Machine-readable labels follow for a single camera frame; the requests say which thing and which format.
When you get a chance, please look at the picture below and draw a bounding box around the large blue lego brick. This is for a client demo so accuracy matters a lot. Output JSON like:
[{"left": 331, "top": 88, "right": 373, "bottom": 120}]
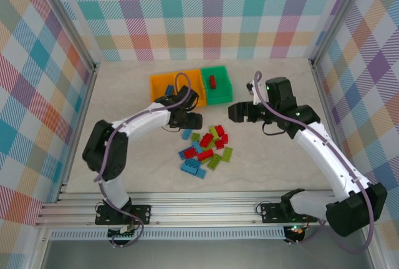
[{"left": 180, "top": 160, "right": 202, "bottom": 177}]

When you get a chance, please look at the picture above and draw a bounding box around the green plastic bin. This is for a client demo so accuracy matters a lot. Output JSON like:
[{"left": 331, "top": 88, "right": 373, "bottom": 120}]
[{"left": 200, "top": 65, "right": 234, "bottom": 106}]

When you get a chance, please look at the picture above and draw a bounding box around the flat green lego plate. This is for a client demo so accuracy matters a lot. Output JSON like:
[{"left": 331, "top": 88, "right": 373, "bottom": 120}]
[
  {"left": 221, "top": 146, "right": 234, "bottom": 163},
  {"left": 206, "top": 153, "right": 223, "bottom": 171}
]

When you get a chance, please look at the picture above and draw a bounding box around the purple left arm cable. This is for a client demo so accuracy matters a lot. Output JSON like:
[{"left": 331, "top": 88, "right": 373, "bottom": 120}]
[{"left": 94, "top": 72, "right": 194, "bottom": 248}]

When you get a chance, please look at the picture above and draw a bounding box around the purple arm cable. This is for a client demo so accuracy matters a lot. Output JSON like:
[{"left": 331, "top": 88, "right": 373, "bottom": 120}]
[
  {"left": 94, "top": 72, "right": 194, "bottom": 248},
  {"left": 252, "top": 71, "right": 375, "bottom": 255}
]

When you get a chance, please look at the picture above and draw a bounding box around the thin black right gripper cable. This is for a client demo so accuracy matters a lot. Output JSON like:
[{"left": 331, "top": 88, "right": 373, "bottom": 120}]
[{"left": 261, "top": 119, "right": 286, "bottom": 137}]

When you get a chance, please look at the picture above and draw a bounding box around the aluminium side rail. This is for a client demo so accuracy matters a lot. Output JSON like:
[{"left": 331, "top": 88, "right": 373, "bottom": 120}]
[
  {"left": 54, "top": 62, "right": 101, "bottom": 204},
  {"left": 309, "top": 59, "right": 356, "bottom": 173}
]

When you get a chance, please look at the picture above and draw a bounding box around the wide aluminium base rail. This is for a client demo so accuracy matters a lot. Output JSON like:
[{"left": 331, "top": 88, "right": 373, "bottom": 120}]
[{"left": 34, "top": 190, "right": 380, "bottom": 228}]

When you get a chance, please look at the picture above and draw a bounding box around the aluminium frame post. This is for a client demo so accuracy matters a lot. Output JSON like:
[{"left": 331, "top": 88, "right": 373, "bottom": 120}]
[
  {"left": 36, "top": 0, "right": 101, "bottom": 73},
  {"left": 307, "top": 0, "right": 372, "bottom": 69}
]

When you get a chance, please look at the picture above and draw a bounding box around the slotted grey cable duct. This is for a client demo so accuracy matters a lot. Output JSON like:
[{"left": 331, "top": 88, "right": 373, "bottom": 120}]
[{"left": 49, "top": 227, "right": 287, "bottom": 241}]

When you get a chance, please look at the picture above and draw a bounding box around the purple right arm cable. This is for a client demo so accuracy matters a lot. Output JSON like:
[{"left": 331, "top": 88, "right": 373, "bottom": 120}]
[{"left": 252, "top": 71, "right": 375, "bottom": 255}]

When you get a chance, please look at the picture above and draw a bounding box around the aluminium frame leg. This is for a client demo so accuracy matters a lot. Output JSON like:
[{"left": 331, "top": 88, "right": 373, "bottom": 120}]
[
  {"left": 29, "top": 227, "right": 52, "bottom": 269},
  {"left": 361, "top": 234, "right": 384, "bottom": 269}
]

